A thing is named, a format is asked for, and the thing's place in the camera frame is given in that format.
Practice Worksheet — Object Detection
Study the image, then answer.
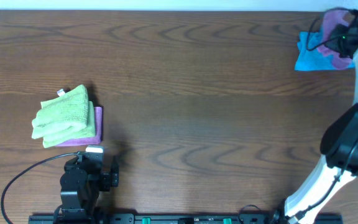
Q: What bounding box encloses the purple microfiber cloth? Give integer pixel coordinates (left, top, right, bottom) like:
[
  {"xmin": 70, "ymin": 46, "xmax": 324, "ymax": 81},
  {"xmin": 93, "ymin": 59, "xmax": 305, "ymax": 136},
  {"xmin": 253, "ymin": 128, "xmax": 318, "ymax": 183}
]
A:
[{"xmin": 317, "ymin": 9, "xmax": 354, "ymax": 70}]

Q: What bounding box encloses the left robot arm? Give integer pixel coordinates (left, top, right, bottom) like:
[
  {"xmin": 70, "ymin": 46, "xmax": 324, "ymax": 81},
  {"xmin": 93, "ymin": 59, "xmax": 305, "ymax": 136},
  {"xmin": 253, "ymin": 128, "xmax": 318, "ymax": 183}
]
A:
[{"xmin": 52, "ymin": 152, "xmax": 119, "ymax": 223}]

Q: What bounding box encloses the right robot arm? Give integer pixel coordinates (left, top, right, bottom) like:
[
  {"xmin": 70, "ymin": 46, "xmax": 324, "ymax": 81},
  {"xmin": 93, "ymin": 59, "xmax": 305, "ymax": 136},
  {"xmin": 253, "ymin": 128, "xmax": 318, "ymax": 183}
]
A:
[{"xmin": 267, "ymin": 9, "xmax": 358, "ymax": 223}]

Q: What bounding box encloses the blue microfiber cloth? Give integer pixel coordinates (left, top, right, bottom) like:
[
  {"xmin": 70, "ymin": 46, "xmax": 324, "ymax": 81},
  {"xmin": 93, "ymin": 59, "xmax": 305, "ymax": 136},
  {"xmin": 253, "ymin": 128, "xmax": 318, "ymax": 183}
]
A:
[{"xmin": 295, "ymin": 32, "xmax": 354, "ymax": 72}]

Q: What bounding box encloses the purple folded cloth under green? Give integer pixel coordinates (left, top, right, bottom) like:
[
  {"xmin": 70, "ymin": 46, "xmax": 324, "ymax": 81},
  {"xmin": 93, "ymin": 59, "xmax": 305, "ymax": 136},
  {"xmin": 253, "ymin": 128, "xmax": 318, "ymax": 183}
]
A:
[{"xmin": 57, "ymin": 106, "xmax": 103, "ymax": 147}]

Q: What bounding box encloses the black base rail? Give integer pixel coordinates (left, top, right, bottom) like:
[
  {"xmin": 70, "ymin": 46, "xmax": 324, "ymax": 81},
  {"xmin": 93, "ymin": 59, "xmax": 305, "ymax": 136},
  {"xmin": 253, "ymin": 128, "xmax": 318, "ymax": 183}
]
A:
[{"xmin": 28, "ymin": 213, "xmax": 344, "ymax": 224}]

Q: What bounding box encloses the left black cable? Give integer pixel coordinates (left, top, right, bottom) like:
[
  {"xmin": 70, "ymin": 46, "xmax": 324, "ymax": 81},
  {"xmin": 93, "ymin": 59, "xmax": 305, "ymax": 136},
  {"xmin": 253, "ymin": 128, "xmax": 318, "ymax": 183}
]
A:
[{"xmin": 1, "ymin": 152, "xmax": 80, "ymax": 224}]

